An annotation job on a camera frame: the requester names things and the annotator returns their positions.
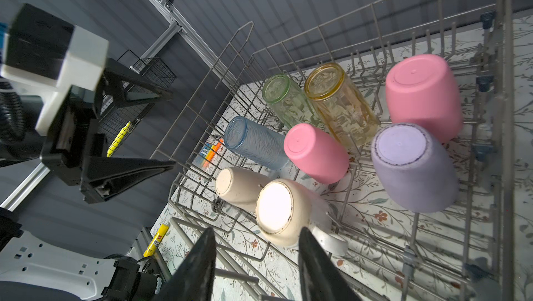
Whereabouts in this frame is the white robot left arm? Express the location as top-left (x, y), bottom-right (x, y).
top-left (1, 59), bottom-right (175, 300)

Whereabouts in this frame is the yellow marker on table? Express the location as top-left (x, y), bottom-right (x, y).
top-left (143, 224), bottom-right (169, 257)

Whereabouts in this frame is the white ceramic mug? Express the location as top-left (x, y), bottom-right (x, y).
top-left (255, 179), bottom-right (348, 256)

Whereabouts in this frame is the green glass tumbler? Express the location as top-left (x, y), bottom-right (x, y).
top-left (262, 74), bottom-right (324, 130)

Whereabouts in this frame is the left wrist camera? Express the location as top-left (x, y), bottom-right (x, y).
top-left (1, 3), bottom-right (109, 136)

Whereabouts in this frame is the black wire wall basket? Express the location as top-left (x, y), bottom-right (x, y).
top-left (99, 50), bottom-right (176, 157)

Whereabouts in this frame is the grey wire dish rack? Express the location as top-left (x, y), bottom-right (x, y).
top-left (149, 0), bottom-right (517, 301)

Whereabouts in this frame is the yellow marker in basket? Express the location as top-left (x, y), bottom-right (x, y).
top-left (107, 122), bottom-right (131, 158)

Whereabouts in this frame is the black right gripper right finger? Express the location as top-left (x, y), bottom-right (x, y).
top-left (298, 227), bottom-right (362, 301)

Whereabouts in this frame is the pink cup front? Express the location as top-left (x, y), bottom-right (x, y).
top-left (385, 54), bottom-right (463, 144)

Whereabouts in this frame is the yellow glass tumbler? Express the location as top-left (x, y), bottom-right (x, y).
top-left (304, 63), bottom-right (379, 151)

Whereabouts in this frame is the coloured marker pack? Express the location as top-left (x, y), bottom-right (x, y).
top-left (194, 136), bottom-right (223, 170)

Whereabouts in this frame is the pink cup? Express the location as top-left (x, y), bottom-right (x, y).
top-left (385, 54), bottom-right (463, 144)
top-left (284, 123), bottom-right (349, 184)

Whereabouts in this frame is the purple cup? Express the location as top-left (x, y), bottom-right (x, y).
top-left (371, 123), bottom-right (459, 214)

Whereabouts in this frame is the blue glass tumbler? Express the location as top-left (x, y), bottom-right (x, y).
top-left (224, 116), bottom-right (290, 170)

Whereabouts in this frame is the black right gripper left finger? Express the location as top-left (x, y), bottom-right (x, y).
top-left (154, 227), bottom-right (217, 300)

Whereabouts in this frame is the beige cup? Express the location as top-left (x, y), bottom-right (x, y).
top-left (215, 167), bottom-right (271, 212)

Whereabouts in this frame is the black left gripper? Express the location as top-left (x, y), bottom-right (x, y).
top-left (40, 57), bottom-right (176, 204)

